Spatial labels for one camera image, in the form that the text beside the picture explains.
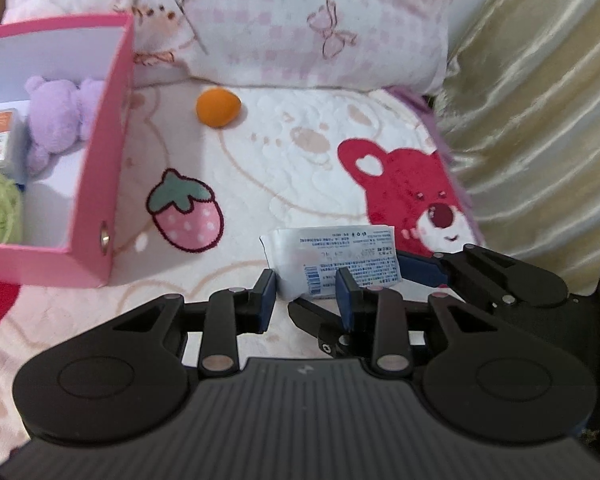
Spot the white printed packet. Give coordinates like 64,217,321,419
258,225,407,302

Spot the small carton with orange label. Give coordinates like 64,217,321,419
0,102,31,192

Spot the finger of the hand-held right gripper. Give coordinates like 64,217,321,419
394,244,532,312
287,299,376,360

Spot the printed fleece blanket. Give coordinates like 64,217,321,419
0,80,487,467

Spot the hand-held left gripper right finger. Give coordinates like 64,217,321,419
335,267,487,377

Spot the pink cardboard storage box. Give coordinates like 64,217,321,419
0,12,136,289

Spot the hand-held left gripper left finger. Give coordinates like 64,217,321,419
112,268,279,379

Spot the orange ball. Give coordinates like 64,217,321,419
196,87,243,130

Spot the pink checked pillow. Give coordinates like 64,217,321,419
2,0,457,97

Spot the purple plush toy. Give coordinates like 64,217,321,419
24,76,104,177

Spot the green yarn ball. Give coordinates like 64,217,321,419
0,167,25,247

